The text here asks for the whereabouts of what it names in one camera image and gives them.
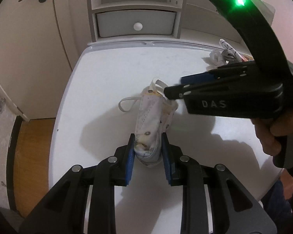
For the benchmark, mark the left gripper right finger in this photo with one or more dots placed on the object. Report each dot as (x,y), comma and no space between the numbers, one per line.
(213,199)

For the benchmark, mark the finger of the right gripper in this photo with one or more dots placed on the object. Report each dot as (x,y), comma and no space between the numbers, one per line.
(202,91)
(200,79)

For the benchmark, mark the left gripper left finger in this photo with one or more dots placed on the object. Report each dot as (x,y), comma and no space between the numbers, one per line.
(63,208)

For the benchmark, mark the white patterned face mask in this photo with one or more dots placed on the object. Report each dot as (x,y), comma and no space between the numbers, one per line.
(155,115)

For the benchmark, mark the right hand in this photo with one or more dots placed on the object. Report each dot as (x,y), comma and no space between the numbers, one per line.
(267,131)

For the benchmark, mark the grey drawer white knob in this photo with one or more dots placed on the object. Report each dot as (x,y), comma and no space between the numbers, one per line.
(131,22)

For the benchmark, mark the white shelf unit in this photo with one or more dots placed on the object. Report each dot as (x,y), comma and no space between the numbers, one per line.
(192,17)

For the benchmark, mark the cream door black handle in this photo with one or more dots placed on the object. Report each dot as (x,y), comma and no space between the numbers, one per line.
(39,49)

